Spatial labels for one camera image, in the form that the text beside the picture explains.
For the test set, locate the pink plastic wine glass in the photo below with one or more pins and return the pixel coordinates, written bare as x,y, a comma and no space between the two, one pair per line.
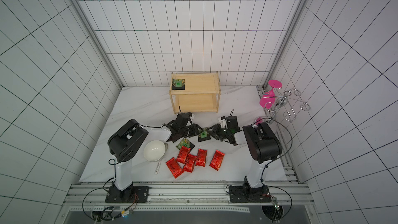
268,98

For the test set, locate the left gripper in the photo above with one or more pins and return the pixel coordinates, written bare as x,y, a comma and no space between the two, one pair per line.
195,130

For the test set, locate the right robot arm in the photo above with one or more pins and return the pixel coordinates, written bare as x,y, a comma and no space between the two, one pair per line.
264,147

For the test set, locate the red tea bag upper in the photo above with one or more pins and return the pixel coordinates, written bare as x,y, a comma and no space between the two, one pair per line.
183,154

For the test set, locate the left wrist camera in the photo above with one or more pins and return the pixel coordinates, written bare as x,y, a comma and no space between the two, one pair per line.
191,116

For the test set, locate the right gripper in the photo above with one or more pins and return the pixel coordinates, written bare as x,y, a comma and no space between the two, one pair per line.
217,131

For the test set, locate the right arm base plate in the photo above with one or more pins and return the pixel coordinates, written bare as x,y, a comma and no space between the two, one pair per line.
246,194

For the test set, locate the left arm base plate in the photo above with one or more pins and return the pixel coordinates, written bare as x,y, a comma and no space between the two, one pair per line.
137,194

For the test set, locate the green tea bag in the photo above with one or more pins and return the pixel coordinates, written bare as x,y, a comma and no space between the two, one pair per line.
204,136
185,143
178,84

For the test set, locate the white bowl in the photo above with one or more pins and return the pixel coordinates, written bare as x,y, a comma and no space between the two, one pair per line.
154,150

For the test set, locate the red tea bag middle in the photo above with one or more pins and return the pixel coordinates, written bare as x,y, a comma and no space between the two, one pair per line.
190,163

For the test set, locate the red tea bag rightmost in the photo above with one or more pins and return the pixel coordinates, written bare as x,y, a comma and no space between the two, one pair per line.
217,160

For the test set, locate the chrome cup rack stand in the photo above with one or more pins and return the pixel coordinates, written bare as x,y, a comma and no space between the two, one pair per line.
288,104

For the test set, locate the wooden two-tier shelf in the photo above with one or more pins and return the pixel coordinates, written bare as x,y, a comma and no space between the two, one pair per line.
201,94

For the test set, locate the red tea bag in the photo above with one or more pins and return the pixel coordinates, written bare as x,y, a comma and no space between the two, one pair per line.
190,163
217,160
183,154
201,158
174,167

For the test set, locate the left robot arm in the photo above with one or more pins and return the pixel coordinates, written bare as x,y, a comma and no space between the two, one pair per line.
126,142

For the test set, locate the aluminium rail frame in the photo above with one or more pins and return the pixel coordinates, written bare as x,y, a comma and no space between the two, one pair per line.
189,203

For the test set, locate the red tea bag centre right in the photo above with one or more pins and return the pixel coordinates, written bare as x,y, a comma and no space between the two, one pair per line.
201,158

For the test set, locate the red tea bag leftmost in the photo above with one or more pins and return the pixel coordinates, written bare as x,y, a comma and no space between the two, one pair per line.
174,167

